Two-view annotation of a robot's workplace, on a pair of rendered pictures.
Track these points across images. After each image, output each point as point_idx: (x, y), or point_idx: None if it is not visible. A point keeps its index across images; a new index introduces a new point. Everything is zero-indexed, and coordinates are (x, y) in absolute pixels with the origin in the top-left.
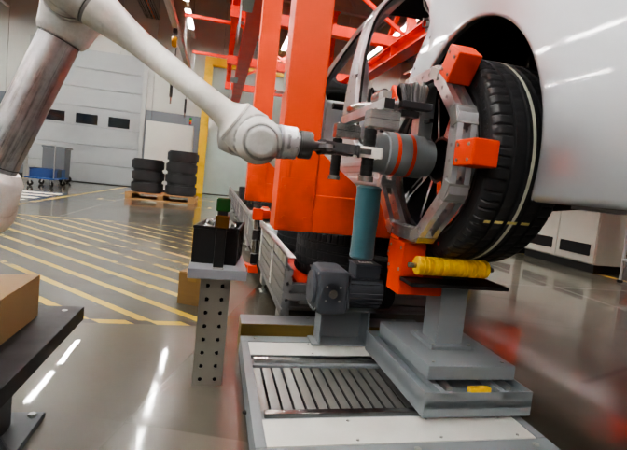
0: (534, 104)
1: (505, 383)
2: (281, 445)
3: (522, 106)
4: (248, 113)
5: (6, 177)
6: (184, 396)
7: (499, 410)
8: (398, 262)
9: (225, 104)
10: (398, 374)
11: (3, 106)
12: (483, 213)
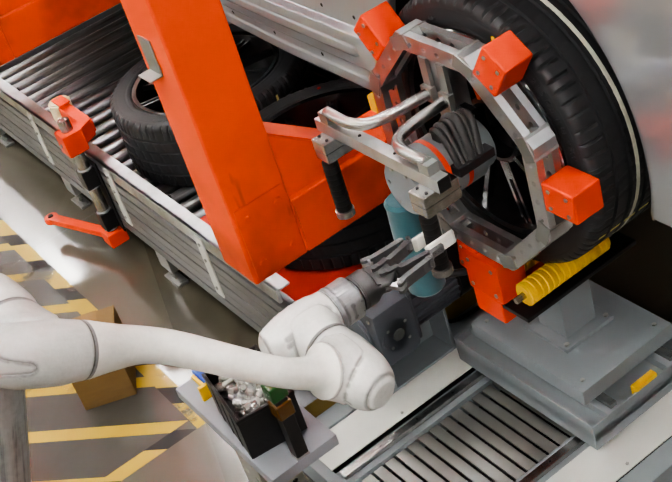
0: (615, 82)
1: (666, 350)
2: None
3: (604, 98)
4: (347, 368)
5: None
6: None
7: (670, 384)
8: (493, 288)
9: (316, 373)
10: (541, 402)
11: None
12: (597, 235)
